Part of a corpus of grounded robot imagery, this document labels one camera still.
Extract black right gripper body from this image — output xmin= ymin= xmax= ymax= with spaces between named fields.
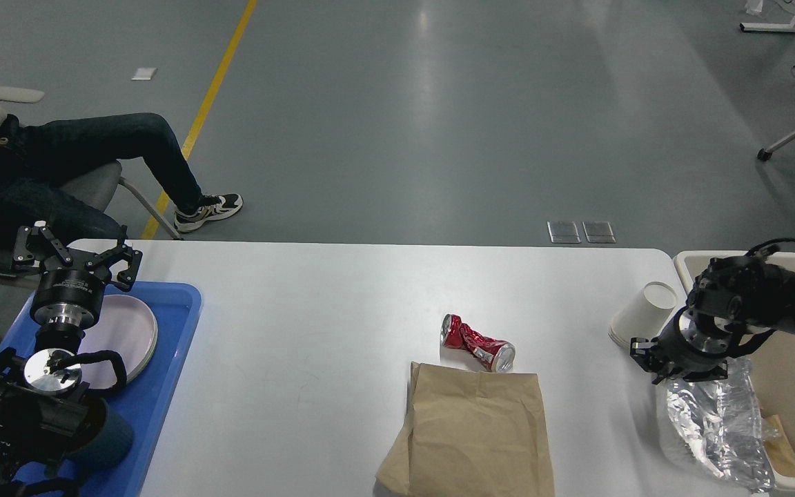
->
xmin=656 ymin=308 xmax=747 ymax=380

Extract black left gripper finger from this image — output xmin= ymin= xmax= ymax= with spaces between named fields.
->
xmin=84 ymin=226 xmax=144 ymax=292
xmin=10 ymin=222 xmax=74 ymax=275

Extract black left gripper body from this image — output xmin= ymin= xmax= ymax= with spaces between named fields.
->
xmin=30 ymin=269 xmax=106 ymax=330

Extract translucent plastic cup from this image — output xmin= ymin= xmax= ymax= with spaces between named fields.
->
xmin=608 ymin=281 xmax=678 ymax=349

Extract foil sheet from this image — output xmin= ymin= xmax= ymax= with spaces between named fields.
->
xmin=654 ymin=358 xmax=776 ymax=494

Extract pink plate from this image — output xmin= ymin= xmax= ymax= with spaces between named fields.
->
xmin=78 ymin=295 xmax=136 ymax=356

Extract dark teal mug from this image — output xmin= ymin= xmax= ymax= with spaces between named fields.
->
xmin=66 ymin=398 xmax=135 ymax=471

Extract crushed red soda can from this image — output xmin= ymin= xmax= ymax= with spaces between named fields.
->
xmin=440 ymin=314 xmax=516 ymax=373

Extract brown paper bag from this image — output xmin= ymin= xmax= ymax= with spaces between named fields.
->
xmin=375 ymin=362 xmax=556 ymax=496

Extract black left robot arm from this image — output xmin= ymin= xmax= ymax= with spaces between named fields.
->
xmin=0 ymin=221 xmax=142 ymax=496

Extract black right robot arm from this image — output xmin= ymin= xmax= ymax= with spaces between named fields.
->
xmin=629 ymin=239 xmax=795 ymax=384

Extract green plate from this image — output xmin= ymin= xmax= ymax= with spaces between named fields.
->
xmin=119 ymin=299 xmax=159 ymax=383

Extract grey office chair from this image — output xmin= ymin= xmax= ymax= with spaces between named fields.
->
xmin=0 ymin=161 xmax=181 ymax=289

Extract blue plastic tray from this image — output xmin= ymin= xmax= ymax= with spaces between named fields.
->
xmin=0 ymin=281 xmax=202 ymax=496

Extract seated person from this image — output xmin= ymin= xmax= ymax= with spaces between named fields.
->
xmin=0 ymin=104 xmax=244 ymax=248

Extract floor outlet plates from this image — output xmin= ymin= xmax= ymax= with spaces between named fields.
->
xmin=547 ymin=221 xmax=616 ymax=244

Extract white paper on floor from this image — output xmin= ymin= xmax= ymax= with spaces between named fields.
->
xmin=130 ymin=67 xmax=157 ymax=81

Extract white table leg frame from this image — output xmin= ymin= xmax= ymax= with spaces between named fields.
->
xmin=738 ymin=1 xmax=795 ymax=35

